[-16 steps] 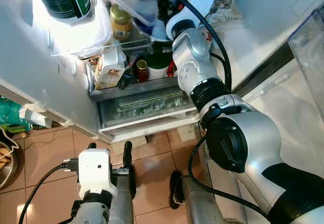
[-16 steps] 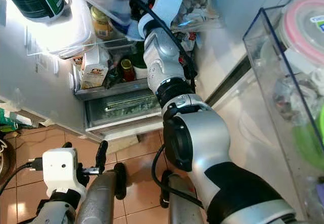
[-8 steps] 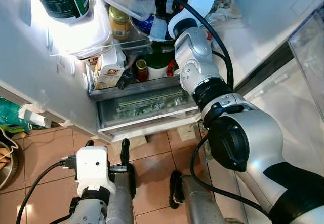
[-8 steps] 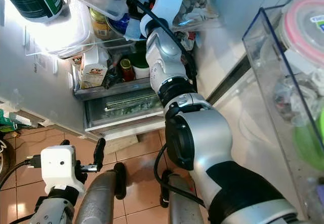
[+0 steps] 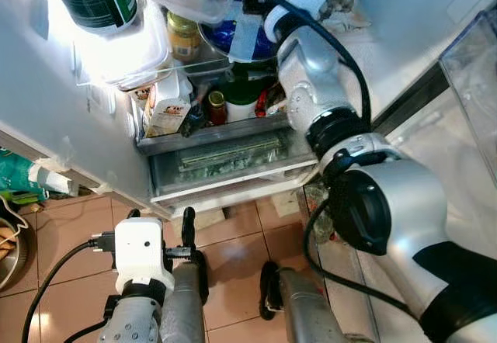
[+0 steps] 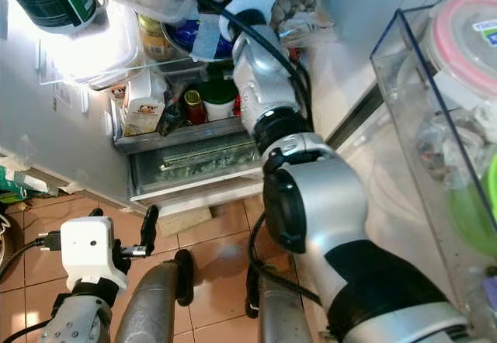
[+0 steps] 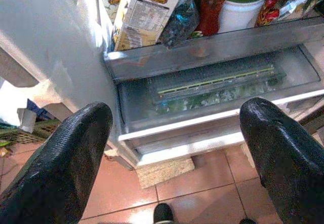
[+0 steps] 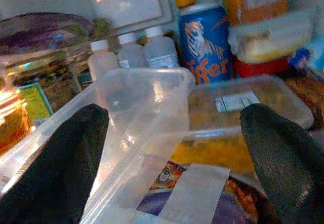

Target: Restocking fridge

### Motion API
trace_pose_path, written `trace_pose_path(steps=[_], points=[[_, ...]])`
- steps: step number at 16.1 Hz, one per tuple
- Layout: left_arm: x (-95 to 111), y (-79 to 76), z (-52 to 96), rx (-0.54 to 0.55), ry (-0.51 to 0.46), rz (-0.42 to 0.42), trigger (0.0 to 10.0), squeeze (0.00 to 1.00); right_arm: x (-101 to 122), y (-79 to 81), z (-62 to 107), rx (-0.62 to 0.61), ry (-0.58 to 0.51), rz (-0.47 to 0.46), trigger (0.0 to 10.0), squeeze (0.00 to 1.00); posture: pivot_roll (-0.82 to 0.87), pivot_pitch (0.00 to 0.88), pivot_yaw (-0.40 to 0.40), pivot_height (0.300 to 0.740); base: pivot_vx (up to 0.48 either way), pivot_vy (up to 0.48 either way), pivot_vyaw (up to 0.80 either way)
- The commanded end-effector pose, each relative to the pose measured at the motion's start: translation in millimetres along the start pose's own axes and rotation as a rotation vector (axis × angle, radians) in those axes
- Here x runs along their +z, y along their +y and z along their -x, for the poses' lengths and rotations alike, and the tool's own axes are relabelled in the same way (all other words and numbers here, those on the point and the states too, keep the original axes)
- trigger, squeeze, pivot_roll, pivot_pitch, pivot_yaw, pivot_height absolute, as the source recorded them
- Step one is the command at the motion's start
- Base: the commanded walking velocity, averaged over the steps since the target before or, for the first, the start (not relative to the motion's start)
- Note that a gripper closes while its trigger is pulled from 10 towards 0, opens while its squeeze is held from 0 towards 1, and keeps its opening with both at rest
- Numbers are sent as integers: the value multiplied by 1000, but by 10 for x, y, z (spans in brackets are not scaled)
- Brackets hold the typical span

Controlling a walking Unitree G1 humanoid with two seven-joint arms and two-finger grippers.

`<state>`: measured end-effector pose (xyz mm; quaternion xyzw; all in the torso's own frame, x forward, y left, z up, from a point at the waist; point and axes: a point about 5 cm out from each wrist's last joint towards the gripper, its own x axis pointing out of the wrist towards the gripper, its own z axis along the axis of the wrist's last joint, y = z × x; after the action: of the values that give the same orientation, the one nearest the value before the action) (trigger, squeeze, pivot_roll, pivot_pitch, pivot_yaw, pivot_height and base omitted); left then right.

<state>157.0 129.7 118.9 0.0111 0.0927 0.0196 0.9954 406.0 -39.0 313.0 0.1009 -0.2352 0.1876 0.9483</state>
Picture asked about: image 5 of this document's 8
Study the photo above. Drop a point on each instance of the glass jar with gold lid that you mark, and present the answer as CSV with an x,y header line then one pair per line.
x,y
184,39

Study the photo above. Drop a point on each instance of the white fridge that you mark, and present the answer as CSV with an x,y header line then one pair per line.
x,y
46,110

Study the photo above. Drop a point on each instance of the white jar with green lid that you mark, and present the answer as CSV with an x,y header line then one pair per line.
x,y
242,101

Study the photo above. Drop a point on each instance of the clear fridge door bin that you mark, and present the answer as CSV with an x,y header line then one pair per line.
x,y
470,87

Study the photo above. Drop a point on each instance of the grey robot left leg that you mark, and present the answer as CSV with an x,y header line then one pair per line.
x,y
182,304

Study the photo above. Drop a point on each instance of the blue round bowl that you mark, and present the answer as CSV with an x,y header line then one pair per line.
x,y
217,39

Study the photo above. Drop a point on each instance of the metal bowl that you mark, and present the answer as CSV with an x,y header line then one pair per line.
x,y
12,250

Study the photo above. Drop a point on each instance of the grey robot right leg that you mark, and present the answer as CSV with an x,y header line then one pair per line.
x,y
311,312

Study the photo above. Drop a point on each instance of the green plastic bag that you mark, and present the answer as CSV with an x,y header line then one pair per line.
x,y
19,176

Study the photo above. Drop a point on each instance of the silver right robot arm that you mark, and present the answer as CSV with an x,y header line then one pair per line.
x,y
388,203

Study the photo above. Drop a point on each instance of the clear bag of brown food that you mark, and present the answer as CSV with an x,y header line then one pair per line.
x,y
345,1

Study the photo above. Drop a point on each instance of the clear fridge crisper drawer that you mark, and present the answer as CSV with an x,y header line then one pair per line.
x,y
225,163

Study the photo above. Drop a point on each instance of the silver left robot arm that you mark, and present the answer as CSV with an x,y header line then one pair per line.
x,y
132,323

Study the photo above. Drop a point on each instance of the clear lidded storage box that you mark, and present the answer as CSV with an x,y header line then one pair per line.
x,y
124,56

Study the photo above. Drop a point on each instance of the grey robot leg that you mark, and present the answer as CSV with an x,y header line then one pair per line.
x,y
182,304
311,312

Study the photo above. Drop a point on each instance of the small red jar gold lid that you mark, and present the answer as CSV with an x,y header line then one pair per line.
x,y
217,109

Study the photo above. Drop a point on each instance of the white milk carton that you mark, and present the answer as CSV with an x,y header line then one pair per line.
x,y
167,106

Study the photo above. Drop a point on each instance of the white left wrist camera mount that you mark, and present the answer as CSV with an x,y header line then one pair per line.
x,y
140,254

